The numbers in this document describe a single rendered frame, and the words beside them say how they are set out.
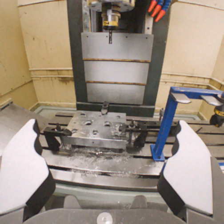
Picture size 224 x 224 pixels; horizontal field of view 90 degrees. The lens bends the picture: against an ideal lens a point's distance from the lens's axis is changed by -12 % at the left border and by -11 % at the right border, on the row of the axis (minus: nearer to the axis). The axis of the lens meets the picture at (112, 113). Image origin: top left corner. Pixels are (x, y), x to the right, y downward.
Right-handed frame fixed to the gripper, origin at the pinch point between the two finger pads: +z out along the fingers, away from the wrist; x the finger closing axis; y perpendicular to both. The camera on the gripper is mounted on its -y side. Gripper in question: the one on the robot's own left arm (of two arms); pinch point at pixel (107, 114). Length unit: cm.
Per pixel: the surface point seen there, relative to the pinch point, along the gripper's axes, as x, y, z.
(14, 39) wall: -93, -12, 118
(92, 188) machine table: -6.3, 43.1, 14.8
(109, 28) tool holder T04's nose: -0.1, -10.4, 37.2
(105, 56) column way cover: -3, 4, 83
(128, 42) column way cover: 12, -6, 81
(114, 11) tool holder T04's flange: 1.5, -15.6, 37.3
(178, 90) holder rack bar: 23.1, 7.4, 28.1
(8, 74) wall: -95, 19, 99
